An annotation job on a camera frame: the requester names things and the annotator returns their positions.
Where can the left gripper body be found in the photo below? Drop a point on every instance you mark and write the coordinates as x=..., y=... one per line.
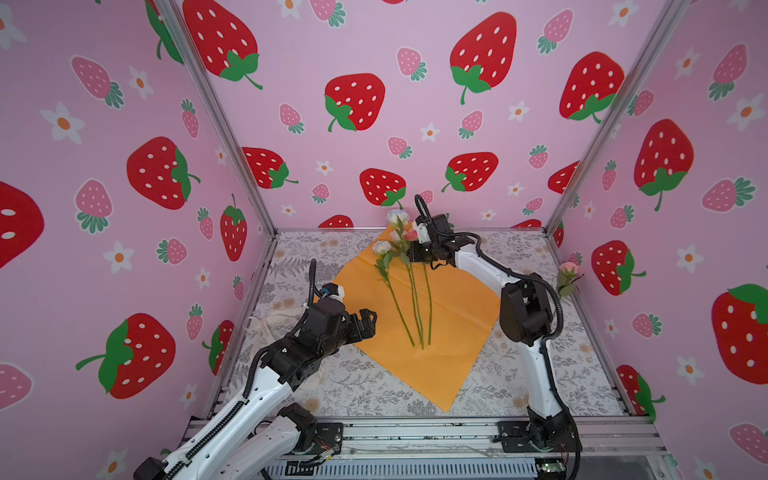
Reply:
x=342, y=337

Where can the cream fake rose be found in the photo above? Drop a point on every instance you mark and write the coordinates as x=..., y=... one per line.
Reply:
x=401, y=237

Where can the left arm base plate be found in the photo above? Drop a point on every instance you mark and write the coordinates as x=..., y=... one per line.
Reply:
x=283, y=437

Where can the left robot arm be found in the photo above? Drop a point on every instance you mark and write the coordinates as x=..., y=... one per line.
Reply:
x=227, y=448

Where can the aluminium front rail frame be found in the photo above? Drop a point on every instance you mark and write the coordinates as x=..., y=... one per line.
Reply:
x=462, y=448

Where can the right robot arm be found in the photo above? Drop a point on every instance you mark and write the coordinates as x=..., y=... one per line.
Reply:
x=530, y=316

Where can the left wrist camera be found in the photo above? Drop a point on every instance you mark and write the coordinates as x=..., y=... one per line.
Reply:
x=333, y=291

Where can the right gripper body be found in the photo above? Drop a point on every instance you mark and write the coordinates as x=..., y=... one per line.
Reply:
x=425, y=251

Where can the orange wrapping paper sheet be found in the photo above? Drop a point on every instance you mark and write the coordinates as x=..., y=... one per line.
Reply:
x=465, y=312

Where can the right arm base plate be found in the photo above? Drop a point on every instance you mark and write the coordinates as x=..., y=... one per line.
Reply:
x=530, y=437

